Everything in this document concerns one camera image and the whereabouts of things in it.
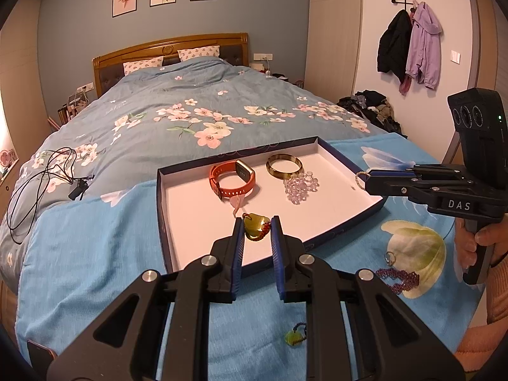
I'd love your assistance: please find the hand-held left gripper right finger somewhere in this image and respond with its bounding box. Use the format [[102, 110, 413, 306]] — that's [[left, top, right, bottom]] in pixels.
[[270, 215, 466, 381]]

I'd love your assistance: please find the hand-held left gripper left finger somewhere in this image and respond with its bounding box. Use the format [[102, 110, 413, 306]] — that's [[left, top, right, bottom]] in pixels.
[[47, 216, 246, 381]]

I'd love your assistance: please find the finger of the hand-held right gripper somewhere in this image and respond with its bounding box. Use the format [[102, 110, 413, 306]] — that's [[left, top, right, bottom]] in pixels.
[[364, 175, 437, 209], [367, 163, 463, 186]]

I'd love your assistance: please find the jade pendant with red cord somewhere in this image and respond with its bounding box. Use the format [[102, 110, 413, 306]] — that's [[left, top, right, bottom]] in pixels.
[[242, 212, 274, 242]]

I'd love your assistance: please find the orange smart watch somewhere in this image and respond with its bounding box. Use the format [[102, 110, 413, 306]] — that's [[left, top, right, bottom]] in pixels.
[[209, 159, 258, 199]]

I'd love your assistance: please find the dark blue jewelry box tray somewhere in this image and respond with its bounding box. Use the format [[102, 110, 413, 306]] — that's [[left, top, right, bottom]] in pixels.
[[157, 136, 385, 278]]

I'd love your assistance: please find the clear crystal bracelet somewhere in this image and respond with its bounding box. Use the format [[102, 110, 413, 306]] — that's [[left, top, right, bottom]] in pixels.
[[283, 170, 320, 205]]

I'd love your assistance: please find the tortoiseshell bangle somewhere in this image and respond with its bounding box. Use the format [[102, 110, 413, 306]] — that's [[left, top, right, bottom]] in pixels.
[[265, 153, 304, 180]]

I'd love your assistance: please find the purple beaded bracelet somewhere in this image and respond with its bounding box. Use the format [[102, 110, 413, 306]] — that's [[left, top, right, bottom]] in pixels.
[[375, 267, 419, 295]]

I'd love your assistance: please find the small green pendant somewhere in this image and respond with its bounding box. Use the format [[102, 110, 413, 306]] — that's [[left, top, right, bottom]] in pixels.
[[284, 323, 309, 346]]

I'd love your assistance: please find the person's right forearm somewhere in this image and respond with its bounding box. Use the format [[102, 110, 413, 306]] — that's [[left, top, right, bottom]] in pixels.
[[482, 262, 508, 326]]

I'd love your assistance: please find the person's right hand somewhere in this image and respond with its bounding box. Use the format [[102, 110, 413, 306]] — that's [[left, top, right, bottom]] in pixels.
[[454, 213, 508, 274]]

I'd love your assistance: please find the pile of dark clothes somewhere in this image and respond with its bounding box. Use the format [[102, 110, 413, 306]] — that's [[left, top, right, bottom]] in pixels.
[[337, 90, 407, 139]]

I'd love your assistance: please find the purple jacket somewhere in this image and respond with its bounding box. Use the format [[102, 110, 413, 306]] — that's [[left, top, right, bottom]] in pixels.
[[399, 1, 443, 96]]

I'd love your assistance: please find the black jacket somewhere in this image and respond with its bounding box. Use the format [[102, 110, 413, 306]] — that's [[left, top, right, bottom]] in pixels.
[[377, 9, 413, 84]]

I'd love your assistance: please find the light blue floral blanket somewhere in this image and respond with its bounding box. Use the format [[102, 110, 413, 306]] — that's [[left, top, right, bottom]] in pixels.
[[16, 133, 483, 381]]

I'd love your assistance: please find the tall beige wardrobe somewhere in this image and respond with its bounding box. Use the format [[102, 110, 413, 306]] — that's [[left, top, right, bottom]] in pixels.
[[304, 0, 364, 100]]

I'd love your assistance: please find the grey-blue floral duvet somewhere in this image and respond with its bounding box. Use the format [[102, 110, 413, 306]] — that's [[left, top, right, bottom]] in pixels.
[[0, 56, 405, 282]]

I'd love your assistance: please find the small black charger plug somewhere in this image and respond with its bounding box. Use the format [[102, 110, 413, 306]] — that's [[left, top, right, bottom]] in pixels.
[[68, 178, 89, 201]]

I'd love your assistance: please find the person's peach padded clothing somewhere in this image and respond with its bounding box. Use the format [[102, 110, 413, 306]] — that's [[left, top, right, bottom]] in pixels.
[[452, 323, 508, 376]]

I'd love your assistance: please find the floral white pillow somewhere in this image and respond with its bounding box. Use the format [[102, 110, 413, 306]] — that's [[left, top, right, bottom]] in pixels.
[[177, 45, 221, 63], [124, 56, 164, 76]]

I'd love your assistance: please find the wooden bed headboard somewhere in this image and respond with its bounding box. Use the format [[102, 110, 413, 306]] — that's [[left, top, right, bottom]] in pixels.
[[92, 33, 250, 100]]

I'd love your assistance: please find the row of cosmetic bottles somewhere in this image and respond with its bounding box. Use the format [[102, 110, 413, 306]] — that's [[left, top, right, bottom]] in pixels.
[[48, 91, 96, 130]]

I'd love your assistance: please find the smartphone with pink edge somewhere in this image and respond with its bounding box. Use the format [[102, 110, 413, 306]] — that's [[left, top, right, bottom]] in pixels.
[[26, 339, 56, 370]]

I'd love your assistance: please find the black cable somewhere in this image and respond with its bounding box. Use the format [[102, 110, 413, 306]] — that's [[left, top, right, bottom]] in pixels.
[[6, 147, 94, 244]]

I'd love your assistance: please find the beige wall cabinet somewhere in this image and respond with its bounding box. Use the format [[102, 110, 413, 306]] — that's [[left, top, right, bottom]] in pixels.
[[0, 0, 50, 136]]

